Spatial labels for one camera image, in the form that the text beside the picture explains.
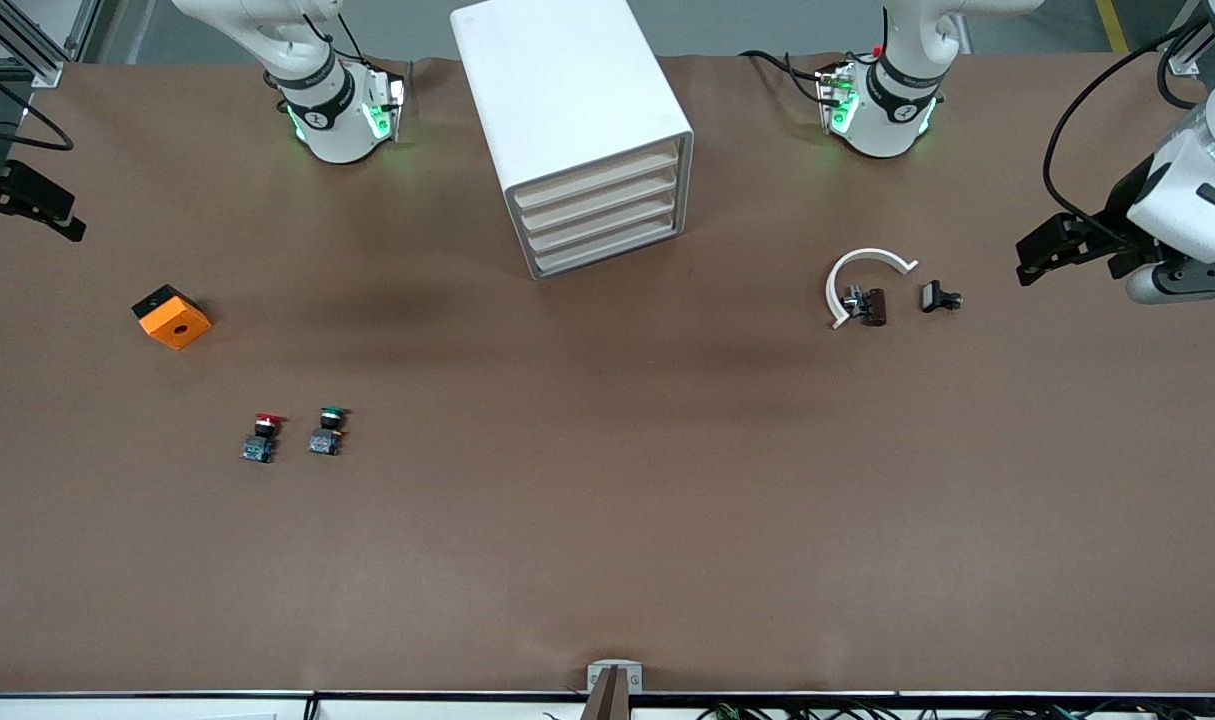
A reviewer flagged aluminium frame profile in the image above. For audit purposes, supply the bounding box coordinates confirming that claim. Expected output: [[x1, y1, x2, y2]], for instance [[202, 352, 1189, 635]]
[[0, 0, 103, 89], [1162, 0, 1213, 77]]

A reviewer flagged orange and black box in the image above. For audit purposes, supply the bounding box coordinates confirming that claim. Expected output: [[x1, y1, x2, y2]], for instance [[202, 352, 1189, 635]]
[[132, 284, 213, 351]]

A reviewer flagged red push button switch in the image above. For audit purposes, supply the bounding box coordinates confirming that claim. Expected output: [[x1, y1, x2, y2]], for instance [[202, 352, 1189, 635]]
[[240, 412, 286, 465]]

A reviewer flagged grey metal bracket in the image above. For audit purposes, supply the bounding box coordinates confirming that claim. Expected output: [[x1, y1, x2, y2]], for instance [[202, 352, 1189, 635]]
[[587, 660, 644, 693]]

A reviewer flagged white drawer cabinet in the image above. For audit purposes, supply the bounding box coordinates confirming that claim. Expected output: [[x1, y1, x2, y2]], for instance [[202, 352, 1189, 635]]
[[450, 0, 695, 281]]

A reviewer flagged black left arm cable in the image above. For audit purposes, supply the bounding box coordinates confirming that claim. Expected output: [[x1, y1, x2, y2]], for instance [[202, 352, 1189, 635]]
[[1043, 22, 1213, 226]]

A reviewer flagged white plastic drawer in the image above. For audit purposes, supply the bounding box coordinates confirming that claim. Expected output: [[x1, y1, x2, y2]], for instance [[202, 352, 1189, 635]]
[[525, 190, 686, 253], [519, 165, 684, 231], [532, 213, 689, 274], [512, 140, 681, 209]]

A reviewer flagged black base cable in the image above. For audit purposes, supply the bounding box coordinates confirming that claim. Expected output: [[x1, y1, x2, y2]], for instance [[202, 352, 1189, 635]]
[[739, 48, 833, 106]]

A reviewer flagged brown table cover sheet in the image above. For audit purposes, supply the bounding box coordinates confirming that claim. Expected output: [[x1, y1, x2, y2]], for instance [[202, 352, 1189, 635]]
[[0, 50, 1215, 696]]

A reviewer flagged green push button switch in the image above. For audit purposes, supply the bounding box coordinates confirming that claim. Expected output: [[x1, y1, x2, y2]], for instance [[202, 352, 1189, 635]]
[[307, 405, 351, 458]]

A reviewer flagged brown block with metal bolt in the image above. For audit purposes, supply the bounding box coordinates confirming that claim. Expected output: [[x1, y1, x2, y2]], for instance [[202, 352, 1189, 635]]
[[842, 286, 889, 328]]

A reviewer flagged white half-ring clamp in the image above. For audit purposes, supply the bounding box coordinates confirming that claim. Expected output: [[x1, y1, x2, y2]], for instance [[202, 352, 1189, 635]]
[[825, 247, 920, 331]]

